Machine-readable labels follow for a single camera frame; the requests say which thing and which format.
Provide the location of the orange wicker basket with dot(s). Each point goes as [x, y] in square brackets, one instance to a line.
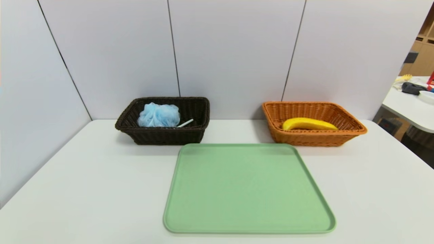
[305, 137]

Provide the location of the wooden shelf unit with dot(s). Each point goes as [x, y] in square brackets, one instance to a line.
[425, 54]

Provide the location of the white pen with clip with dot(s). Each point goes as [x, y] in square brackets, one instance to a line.
[185, 123]

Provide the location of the yellow toy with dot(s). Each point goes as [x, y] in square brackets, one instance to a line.
[403, 79]

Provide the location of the dark grey cloth bundle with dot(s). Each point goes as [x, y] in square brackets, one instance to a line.
[413, 88]

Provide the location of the dark brown wicker basket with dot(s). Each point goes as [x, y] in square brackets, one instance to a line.
[162, 135]

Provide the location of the white side table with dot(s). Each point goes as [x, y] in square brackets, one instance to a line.
[410, 108]

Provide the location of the brown cardboard box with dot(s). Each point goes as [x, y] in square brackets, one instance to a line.
[390, 126]

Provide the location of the red person sleeve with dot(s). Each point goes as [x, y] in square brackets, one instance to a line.
[431, 81]

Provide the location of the yellow banana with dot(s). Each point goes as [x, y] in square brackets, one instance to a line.
[308, 124]

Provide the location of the white bowl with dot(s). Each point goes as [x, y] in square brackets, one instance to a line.
[427, 97]

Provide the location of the light green plastic tray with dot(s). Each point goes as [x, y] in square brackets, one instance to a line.
[244, 189]

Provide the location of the light blue bath loofah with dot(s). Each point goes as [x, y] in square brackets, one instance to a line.
[158, 116]

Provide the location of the dark grey hanging sign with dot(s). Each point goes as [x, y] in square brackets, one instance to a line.
[411, 57]

